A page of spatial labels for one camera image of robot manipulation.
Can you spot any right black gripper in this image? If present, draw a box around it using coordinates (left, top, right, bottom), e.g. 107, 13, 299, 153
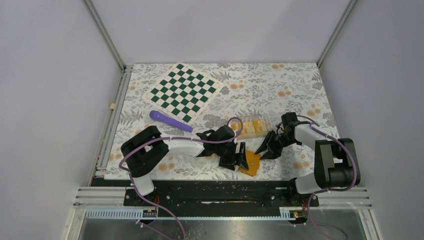
254, 130, 299, 161

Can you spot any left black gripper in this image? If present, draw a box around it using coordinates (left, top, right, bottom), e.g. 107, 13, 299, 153
215, 141, 249, 172

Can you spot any orange card holder wallet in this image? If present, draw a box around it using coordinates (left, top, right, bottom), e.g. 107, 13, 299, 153
238, 150, 261, 177

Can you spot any clear plastic card box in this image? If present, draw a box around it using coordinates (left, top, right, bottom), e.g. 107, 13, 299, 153
238, 114, 272, 140

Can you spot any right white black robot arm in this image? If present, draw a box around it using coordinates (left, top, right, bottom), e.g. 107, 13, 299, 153
255, 112, 361, 206

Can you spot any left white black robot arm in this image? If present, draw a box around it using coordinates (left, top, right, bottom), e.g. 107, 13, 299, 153
120, 125, 249, 206

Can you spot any floral table cloth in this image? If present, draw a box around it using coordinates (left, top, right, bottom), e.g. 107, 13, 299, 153
104, 63, 339, 180

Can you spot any green white chessboard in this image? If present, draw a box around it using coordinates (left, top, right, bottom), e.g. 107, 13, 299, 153
142, 63, 224, 124

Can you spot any purple marker pen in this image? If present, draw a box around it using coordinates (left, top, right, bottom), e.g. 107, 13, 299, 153
149, 110, 194, 133

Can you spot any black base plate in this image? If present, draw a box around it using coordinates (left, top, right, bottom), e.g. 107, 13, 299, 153
91, 177, 355, 218

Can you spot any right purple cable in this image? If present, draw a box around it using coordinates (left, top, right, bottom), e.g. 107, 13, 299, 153
294, 114, 359, 240

